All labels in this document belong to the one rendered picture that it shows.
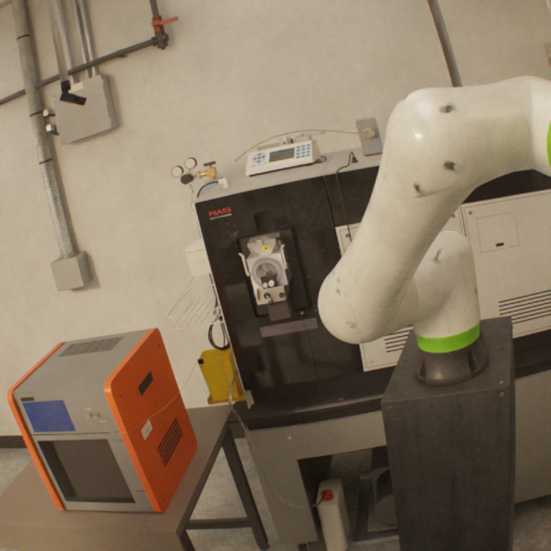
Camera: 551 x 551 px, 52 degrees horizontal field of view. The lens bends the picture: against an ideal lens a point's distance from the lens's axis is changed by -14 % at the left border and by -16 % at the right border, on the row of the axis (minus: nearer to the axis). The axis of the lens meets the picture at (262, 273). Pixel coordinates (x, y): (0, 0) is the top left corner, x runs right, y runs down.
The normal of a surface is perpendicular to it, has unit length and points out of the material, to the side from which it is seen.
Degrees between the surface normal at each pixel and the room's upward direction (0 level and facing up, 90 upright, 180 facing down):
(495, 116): 70
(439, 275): 83
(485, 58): 90
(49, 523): 0
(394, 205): 109
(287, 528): 90
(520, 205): 90
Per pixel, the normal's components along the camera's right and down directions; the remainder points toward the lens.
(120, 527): -0.23, -0.94
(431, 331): -0.58, 0.33
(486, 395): -0.36, 0.31
